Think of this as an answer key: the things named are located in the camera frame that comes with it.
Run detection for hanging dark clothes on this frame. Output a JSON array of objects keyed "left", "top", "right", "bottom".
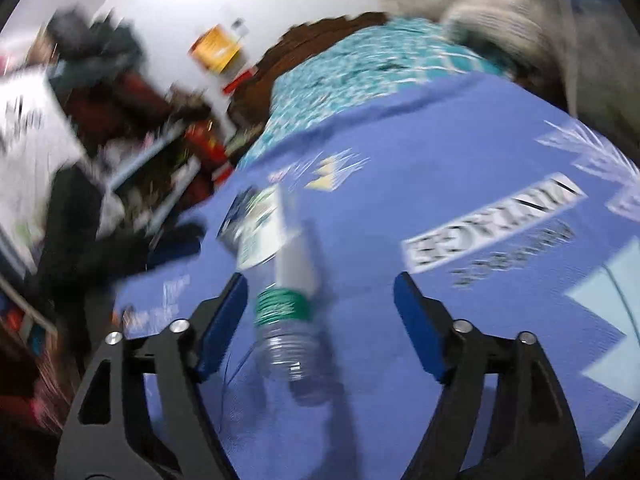
[{"left": 30, "top": 5, "right": 151, "bottom": 91}]

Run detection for grey wall shelf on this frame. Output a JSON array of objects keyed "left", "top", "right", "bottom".
[{"left": 105, "top": 125, "right": 206, "bottom": 221}]

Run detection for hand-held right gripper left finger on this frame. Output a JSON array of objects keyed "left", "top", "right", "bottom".
[{"left": 54, "top": 272, "right": 249, "bottom": 480}]

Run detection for red yellow wall calendar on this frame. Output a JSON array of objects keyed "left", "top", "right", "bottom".
[{"left": 187, "top": 19, "right": 256, "bottom": 95}]

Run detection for carved wooden headboard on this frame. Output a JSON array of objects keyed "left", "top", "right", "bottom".
[{"left": 227, "top": 11, "right": 391, "bottom": 136}]

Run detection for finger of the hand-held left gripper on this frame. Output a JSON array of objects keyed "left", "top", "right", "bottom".
[
  {"left": 145, "top": 241, "right": 202, "bottom": 267},
  {"left": 150, "top": 222, "right": 207, "bottom": 246}
]

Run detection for teal patterned quilt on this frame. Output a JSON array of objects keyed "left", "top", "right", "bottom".
[{"left": 235, "top": 17, "right": 506, "bottom": 171}]

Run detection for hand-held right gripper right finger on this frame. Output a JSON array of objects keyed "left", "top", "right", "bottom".
[{"left": 393, "top": 271, "right": 586, "bottom": 480}]

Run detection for green white snack packet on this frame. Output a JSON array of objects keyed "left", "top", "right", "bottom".
[{"left": 217, "top": 185, "right": 301, "bottom": 268}]

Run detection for grey patterned pillow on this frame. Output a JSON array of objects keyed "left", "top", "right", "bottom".
[{"left": 442, "top": 0, "right": 640, "bottom": 126}]

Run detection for clear plastic bottle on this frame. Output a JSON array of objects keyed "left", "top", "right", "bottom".
[{"left": 252, "top": 185, "right": 321, "bottom": 386}]

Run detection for blue printed blanket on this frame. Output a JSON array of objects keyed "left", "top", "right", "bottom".
[{"left": 112, "top": 72, "right": 640, "bottom": 480}]

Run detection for white printed cloth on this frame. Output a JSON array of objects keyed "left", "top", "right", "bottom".
[{"left": 0, "top": 67, "right": 86, "bottom": 271}]

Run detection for red bag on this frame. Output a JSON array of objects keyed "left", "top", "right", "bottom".
[{"left": 182, "top": 120, "right": 233, "bottom": 183}]

